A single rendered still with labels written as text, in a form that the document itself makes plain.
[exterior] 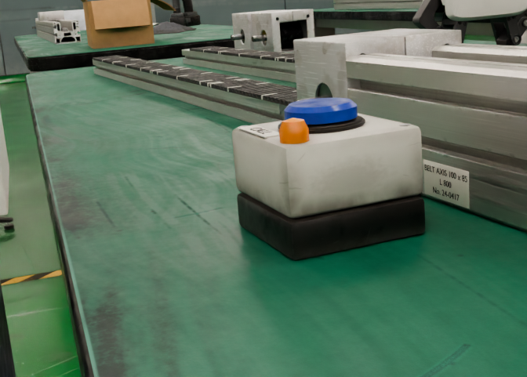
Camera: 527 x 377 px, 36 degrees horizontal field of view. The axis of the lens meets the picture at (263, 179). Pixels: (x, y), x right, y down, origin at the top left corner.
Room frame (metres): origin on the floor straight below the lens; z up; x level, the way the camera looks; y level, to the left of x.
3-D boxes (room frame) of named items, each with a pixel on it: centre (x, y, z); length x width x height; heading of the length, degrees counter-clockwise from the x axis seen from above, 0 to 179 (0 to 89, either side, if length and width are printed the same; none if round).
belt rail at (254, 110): (1.24, 0.13, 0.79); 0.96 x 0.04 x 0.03; 21
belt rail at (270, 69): (1.30, -0.04, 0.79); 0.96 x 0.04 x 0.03; 21
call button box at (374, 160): (0.45, -0.04, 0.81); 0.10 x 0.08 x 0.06; 111
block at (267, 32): (1.63, -0.05, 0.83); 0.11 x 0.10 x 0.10; 112
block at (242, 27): (1.74, -0.01, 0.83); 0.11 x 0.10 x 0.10; 110
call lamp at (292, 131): (0.40, -0.02, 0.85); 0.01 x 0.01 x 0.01
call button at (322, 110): (0.44, -0.03, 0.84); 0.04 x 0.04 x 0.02
